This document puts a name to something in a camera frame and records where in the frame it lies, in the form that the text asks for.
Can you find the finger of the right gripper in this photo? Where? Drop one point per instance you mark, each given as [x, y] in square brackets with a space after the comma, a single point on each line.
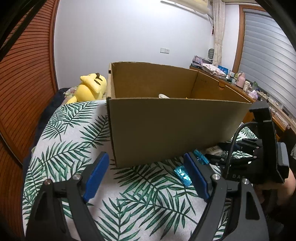
[245, 144]
[221, 160]

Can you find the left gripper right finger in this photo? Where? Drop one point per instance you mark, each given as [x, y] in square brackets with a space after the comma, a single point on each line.
[233, 211]

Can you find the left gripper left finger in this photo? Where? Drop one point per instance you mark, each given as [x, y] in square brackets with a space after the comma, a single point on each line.
[47, 219]

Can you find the white meat snack pouch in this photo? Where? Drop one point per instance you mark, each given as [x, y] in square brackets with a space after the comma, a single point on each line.
[162, 96]

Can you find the right hand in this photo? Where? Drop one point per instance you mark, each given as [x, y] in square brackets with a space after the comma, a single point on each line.
[284, 190]

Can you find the white snack packet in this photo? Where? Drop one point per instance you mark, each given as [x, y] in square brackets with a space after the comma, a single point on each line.
[215, 150]

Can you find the pink kettle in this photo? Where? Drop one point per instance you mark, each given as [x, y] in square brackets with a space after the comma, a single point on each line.
[240, 80]

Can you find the teal candy wrapper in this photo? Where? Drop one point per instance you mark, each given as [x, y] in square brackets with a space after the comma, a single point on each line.
[190, 174]

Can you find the folded floral cloth stack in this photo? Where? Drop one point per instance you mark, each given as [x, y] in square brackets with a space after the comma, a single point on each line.
[212, 69]

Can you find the palm leaf bed sheet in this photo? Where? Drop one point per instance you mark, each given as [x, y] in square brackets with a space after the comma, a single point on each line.
[142, 202]

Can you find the grey window blind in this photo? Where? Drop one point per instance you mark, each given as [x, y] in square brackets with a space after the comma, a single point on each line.
[268, 58]

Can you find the brown cardboard box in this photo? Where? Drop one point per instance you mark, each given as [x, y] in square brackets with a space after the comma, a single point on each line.
[144, 128]

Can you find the small white fan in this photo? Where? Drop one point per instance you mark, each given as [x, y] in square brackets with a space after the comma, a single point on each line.
[210, 55]

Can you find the brown slatted wardrobe door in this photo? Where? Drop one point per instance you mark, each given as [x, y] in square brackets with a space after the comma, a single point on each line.
[28, 83]

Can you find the beige curtain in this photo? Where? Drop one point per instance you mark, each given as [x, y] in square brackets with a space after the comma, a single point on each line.
[219, 14]

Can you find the yellow plush toy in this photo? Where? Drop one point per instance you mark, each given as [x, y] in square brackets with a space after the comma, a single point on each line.
[92, 87]

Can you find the white wall switch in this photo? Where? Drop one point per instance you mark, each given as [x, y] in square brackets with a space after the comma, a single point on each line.
[164, 51]

